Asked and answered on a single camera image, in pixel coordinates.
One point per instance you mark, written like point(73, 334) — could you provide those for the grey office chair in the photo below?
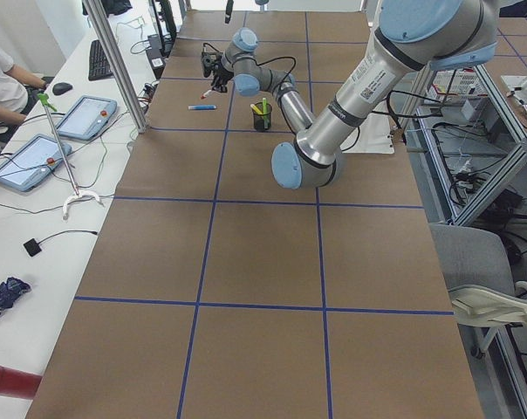
point(479, 280)

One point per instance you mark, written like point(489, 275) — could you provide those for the black mesh pen cup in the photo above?
point(257, 114)

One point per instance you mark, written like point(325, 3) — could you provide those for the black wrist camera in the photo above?
point(210, 63)

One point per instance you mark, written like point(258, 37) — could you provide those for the green handled reacher grabber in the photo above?
point(78, 194)

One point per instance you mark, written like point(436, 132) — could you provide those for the near blue teach pendant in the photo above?
point(31, 164)

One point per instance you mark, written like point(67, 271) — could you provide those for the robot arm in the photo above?
point(444, 35)
point(230, 6)

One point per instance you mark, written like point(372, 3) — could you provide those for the small black square device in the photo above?
point(32, 247)

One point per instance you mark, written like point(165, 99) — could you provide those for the far blue teach pendant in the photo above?
point(86, 118)

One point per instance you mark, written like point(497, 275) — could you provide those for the black keyboard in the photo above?
point(99, 66)

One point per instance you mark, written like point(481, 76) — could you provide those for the blue highlighter pen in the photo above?
point(202, 107)

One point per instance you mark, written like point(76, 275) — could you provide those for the red cylinder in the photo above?
point(18, 384)

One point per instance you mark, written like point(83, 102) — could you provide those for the folded blue umbrella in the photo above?
point(10, 291)

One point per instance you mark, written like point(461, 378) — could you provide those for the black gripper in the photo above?
point(218, 72)

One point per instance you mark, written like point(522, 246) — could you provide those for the blue teach pendant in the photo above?
point(86, 118)
point(31, 164)

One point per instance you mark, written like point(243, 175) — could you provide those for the brown table mat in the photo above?
point(214, 293)

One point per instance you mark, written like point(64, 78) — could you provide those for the person in white shirt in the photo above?
point(18, 93)

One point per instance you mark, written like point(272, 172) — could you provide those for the black computer mouse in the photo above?
point(61, 88)

